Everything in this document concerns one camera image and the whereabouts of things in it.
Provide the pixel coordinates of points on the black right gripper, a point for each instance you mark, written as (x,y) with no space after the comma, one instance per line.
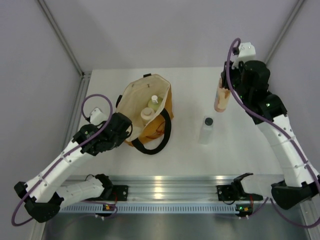
(225,83)

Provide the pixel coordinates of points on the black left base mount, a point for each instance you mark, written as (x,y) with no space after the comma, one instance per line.
(119,193)

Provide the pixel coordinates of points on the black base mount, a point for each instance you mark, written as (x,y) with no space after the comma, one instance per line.
(119,193)
(227,193)

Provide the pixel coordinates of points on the aluminium frame post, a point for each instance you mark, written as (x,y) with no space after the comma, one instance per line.
(285,27)
(61,38)

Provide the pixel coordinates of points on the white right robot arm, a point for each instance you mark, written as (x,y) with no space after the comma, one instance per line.
(300,181)

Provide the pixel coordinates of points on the green pump lotion bottle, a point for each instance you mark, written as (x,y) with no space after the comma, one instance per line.
(155,102)

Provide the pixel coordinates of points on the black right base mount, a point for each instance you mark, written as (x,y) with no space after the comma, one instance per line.
(227,193)

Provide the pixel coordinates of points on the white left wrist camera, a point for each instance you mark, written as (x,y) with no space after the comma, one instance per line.
(96,117)

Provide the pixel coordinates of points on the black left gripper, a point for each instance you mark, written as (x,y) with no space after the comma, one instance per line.
(121,138)

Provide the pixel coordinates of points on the aluminium frame post left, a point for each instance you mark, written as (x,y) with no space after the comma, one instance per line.
(61,38)

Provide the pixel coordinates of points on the aluminium front rail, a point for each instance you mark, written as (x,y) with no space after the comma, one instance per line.
(201,188)

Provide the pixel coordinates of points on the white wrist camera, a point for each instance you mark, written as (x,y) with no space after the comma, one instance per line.
(96,117)
(243,53)

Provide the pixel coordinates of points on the beige round cap bottle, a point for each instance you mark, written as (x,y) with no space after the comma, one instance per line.
(146,115)

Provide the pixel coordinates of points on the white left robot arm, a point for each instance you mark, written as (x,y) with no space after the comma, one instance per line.
(44,195)

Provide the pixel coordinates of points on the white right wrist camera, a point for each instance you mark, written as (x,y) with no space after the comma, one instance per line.
(243,53)

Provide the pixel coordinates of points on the aluminium frame post right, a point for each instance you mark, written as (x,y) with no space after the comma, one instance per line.
(285,27)

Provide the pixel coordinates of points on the white bottle black cap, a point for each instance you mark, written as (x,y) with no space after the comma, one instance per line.
(206,130)

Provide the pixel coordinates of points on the orange pink cap bottle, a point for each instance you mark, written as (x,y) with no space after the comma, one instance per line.
(221,98)

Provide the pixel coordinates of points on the perforated cable duct strip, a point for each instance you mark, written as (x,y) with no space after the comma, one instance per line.
(157,208)

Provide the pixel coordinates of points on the tan canvas bag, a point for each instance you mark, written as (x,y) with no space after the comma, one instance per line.
(147,102)

